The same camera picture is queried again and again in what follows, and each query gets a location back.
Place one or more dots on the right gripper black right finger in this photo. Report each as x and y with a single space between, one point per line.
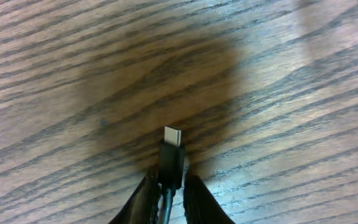
200 205

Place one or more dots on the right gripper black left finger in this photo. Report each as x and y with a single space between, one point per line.
142 206

